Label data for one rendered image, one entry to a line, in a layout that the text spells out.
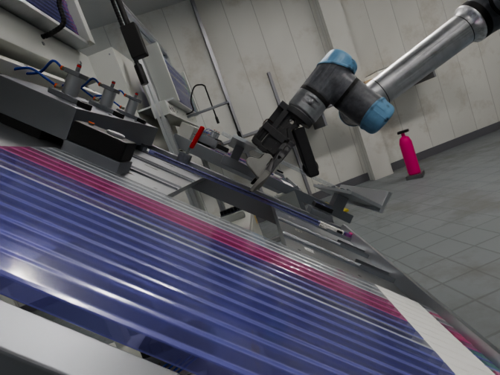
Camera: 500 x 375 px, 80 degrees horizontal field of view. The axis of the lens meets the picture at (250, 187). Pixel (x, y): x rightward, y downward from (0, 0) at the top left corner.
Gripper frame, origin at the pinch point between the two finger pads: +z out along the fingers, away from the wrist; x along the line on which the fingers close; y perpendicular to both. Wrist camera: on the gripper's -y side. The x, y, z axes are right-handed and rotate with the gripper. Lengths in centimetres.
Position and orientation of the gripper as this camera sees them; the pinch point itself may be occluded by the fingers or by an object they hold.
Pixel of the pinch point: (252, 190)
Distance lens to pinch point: 69.4
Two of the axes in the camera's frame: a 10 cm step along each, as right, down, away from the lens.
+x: -0.2, 1.2, -9.9
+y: -7.9, -6.1, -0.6
